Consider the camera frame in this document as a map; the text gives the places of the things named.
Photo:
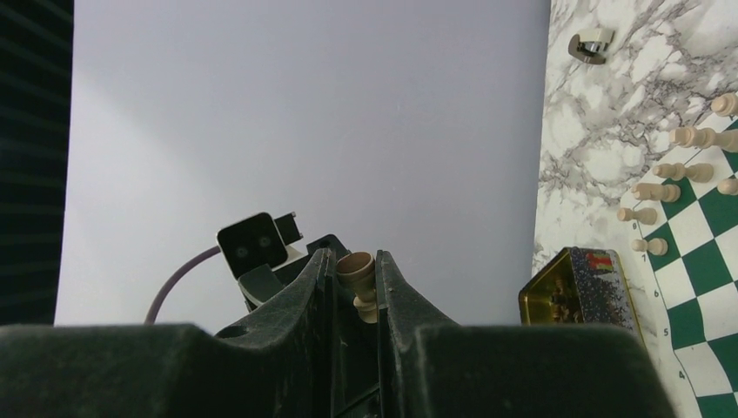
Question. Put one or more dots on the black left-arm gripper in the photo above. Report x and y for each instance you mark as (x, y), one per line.
(263, 282)

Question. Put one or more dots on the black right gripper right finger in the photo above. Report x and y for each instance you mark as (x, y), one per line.
(430, 366)

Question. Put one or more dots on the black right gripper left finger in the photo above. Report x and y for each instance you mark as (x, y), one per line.
(275, 362)

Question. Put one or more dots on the white rook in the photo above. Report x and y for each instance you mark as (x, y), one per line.
(656, 246)

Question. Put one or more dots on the white chess piece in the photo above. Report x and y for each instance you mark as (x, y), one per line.
(698, 173)
(726, 105)

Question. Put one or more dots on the gold tin with dark pieces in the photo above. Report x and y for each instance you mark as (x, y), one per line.
(580, 286)

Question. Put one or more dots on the green white chess mat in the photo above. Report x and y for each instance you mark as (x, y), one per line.
(690, 305)

